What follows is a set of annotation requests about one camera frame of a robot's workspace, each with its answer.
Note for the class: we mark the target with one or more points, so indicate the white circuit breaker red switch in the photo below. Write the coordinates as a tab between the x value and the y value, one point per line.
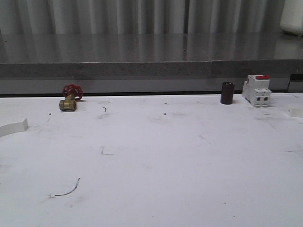
255	90

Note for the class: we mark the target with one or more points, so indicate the dark brown cylindrical coupling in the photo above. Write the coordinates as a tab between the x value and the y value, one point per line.
227	93

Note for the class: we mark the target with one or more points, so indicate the brass valve red handwheel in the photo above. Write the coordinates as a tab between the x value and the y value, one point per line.
72	94

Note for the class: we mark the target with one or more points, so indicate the grey stone counter slab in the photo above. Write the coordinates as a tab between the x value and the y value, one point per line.
176	63

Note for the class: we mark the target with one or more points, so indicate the white container on counter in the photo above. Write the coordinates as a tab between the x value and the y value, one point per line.
292	17

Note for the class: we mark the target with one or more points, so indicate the white half clamp piece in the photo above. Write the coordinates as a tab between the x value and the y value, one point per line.
295	112
13	127

